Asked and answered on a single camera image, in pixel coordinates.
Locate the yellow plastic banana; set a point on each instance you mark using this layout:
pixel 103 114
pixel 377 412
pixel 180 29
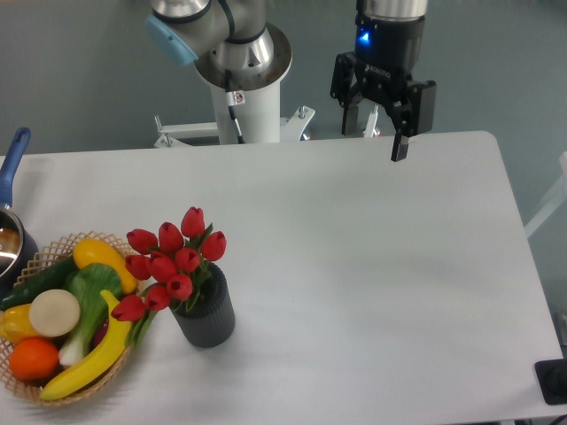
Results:
pixel 96 363

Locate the red tulip bouquet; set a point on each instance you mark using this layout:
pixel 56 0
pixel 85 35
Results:
pixel 177 259

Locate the orange plastic orange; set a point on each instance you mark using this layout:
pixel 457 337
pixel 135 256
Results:
pixel 34 359

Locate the woven wicker basket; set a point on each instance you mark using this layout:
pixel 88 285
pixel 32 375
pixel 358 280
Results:
pixel 46 257

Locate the blue handled saucepan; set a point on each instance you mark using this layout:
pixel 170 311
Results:
pixel 18 247

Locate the green cucumber toy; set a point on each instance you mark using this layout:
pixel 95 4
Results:
pixel 50 278

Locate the yellow bell pepper toy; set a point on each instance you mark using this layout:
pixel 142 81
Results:
pixel 15 324

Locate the green bok choy toy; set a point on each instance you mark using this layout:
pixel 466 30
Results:
pixel 86 285

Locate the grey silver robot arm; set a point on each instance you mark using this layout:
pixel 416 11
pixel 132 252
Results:
pixel 243 59

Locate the black device at table edge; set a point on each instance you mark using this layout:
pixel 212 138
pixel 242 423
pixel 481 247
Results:
pixel 551 375

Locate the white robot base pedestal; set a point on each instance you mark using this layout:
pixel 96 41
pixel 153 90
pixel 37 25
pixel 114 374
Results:
pixel 252 115

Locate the dark grey ribbed vase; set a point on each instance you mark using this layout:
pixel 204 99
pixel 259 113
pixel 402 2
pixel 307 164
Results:
pixel 211 320

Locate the yellow squash toy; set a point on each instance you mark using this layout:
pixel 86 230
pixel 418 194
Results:
pixel 93 251

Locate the beige round disc toy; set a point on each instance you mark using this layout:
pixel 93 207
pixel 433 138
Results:
pixel 54 313

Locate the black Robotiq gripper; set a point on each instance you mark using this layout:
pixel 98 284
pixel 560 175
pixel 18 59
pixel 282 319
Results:
pixel 381 68

